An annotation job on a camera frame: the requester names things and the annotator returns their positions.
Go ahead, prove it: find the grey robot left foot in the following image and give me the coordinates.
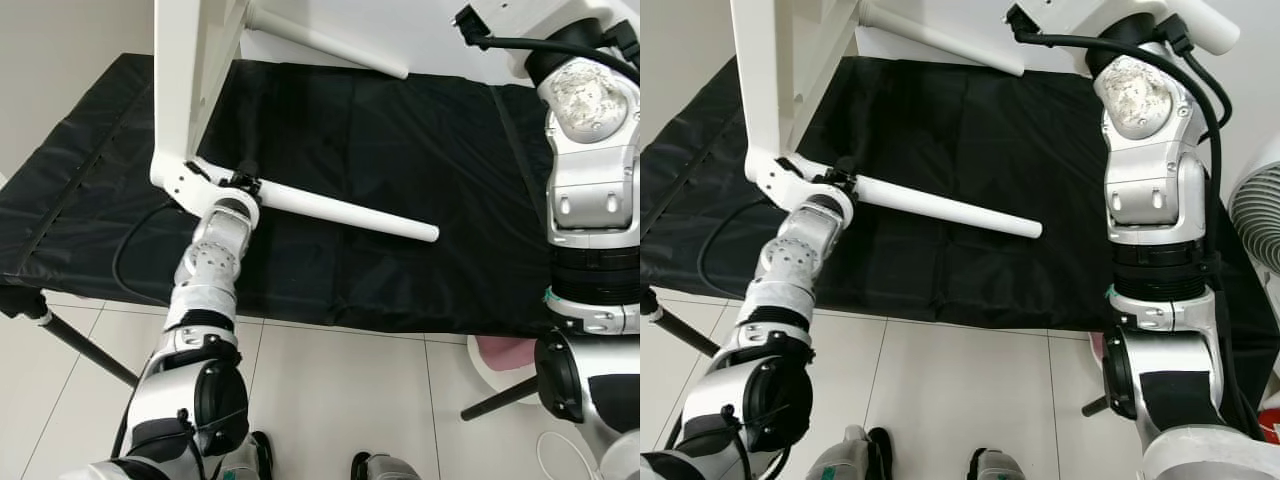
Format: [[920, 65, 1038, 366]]
[[807, 424, 897, 480], [213, 429, 277, 480]]

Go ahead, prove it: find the white floor cable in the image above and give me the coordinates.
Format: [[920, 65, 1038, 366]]
[[534, 429, 603, 480]]

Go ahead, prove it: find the white electric fan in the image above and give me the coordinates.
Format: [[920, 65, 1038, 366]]
[[1227, 148, 1280, 278]]

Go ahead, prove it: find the black tablecloth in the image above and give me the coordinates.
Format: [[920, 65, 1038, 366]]
[[640, 53, 1280, 333], [0, 53, 563, 338]]

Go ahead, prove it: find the white plastic children table top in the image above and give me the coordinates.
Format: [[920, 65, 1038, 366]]
[[729, 0, 863, 193], [150, 0, 263, 196]]

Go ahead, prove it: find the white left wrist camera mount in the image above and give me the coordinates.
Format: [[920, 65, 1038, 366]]
[[160, 160, 241, 217], [755, 154, 843, 213]]

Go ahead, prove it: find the white plastic table leg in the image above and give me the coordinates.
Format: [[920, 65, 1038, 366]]
[[1168, 0, 1242, 57], [245, 4, 412, 81], [850, 174, 1045, 240], [858, 0, 1027, 79], [240, 178, 441, 244]]

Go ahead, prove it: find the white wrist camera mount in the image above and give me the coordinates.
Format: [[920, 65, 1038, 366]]
[[755, 154, 843, 213], [1068, 0, 1183, 47], [503, 0, 627, 47], [160, 160, 241, 217]]

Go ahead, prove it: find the white round base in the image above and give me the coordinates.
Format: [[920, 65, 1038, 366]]
[[467, 335, 542, 403]]

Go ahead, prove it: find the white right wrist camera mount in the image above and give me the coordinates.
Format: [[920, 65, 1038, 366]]
[[503, 0, 627, 47], [1068, 0, 1183, 47]]

